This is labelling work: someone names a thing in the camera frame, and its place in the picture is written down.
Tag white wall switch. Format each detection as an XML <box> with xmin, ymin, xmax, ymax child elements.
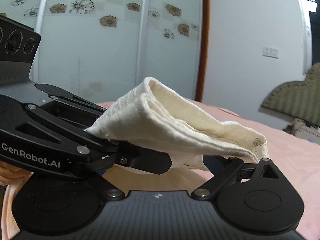
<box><xmin>262</xmin><ymin>47</ymin><xmax>279</xmax><ymax>59</ymax></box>

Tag pink floral bed blanket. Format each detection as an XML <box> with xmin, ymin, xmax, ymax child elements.
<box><xmin>0</xmin><ymin>100</ymin><xmax>320</xmax><ymax>240</ymax></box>

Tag person's left hand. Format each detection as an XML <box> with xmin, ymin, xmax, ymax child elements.
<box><xmin>0</xmin><ymin>161</ymin><xmax>31</xmax><ymax>186</ymax></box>

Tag brown wooden door frame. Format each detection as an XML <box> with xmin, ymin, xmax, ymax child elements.
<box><xmin>195</xmin><ymin>0</ymin><xmax>210</xmax><ymax>102</ymax></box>

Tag olive green padded headboard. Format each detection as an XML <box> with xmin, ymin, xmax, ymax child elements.
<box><xmin>261</xmin><ymin>62</ymin><xmax>319</xmax><ymax>126</ymax></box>

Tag white patterned pants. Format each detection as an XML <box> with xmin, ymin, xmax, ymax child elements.
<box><xmin>87</xmin><ymin>77</ymin><xmax>268</xmax><ymax>193</ymax></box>

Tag white sliding wardrobe door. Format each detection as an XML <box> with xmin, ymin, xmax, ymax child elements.
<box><xmin>1</xmin><ymin>0</ymin><xmax>203</xmax><ymax>102</ymax></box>

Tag grey pillow at headboard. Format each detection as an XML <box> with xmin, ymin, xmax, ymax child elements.
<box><xmin>283</xmin><ymin>118</ymin><xmax>319</xmax><ymax>144</ymax></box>

